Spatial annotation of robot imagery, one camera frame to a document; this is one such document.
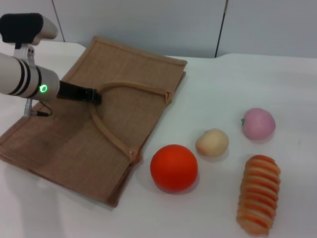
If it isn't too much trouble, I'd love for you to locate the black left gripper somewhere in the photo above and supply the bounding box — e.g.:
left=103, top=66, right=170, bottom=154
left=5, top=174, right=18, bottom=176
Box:
left=56, top=80, right=103, bottom=106

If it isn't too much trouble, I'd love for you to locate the brown jute handbag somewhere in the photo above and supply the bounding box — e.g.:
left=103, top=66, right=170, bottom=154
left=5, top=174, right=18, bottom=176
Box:
left=0, top=36, right=188, bottom=208

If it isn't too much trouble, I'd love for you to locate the round orange fruit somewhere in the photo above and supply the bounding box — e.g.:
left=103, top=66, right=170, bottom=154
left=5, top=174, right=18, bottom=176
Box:
left=150, top=144, right=199, bottom=193

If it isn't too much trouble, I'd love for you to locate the beige peach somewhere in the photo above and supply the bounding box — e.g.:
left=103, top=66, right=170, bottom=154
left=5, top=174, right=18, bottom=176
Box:
left=195, top=128, right=230, bottom=157

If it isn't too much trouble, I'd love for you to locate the pink peach with green stem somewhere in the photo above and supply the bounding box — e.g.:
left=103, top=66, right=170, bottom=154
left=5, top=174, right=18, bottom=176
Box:
left=239, top=107, right=276, bottom=141

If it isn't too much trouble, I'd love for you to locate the striped orange bread loaf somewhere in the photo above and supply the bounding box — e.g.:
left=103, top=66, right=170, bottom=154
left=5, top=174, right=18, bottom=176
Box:
left=236, top=154, right=282, bottom=236

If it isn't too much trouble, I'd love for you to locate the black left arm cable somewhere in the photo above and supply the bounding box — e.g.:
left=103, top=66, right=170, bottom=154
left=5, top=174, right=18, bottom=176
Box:
left=23, top=98, right=53, bottom=118

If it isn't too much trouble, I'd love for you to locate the black beige left wrist camera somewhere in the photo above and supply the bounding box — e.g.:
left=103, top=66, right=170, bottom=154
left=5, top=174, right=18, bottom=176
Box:
left=0, top=12, right=59, bottom=68

